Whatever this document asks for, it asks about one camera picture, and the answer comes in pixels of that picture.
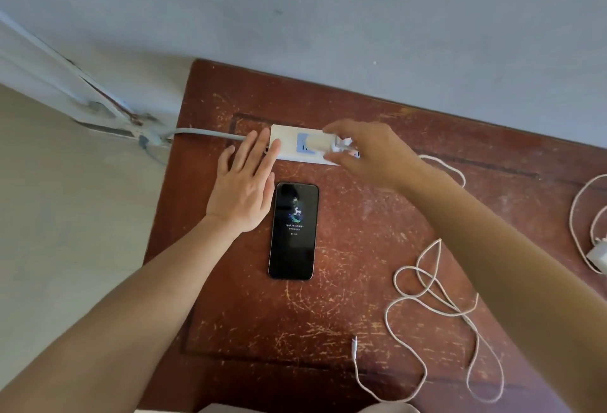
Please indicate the white wall conduit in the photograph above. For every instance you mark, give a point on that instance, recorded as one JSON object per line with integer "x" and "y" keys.
{"x": 28, "y": 54}

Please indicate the person's right forearm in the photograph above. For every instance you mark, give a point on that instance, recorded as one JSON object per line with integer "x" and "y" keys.
{"x": 512, "y": 275}

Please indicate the black smartphone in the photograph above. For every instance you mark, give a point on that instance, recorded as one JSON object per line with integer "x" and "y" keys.
{"x": 294, "y": 246}

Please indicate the person's right hand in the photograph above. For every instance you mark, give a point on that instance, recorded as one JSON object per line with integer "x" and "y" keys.
{"x": 379, "y": 156}

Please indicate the person's left hand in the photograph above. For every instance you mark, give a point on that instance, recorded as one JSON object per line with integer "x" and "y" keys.
{"x": 242, "y": 189}

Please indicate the brown wooden table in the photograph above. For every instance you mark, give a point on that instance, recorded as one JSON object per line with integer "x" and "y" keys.
{"x": 360, "y": 237}

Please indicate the white power strip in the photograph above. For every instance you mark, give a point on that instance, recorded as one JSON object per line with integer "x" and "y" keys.
{"x": 289, "y": 142}

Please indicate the person's white shirt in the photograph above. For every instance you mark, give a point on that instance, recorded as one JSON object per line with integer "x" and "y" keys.
{"x": 393, "y": 409}

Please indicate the person's left forearm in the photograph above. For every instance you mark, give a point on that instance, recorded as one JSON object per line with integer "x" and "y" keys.
{"x": 118, "y": 313}

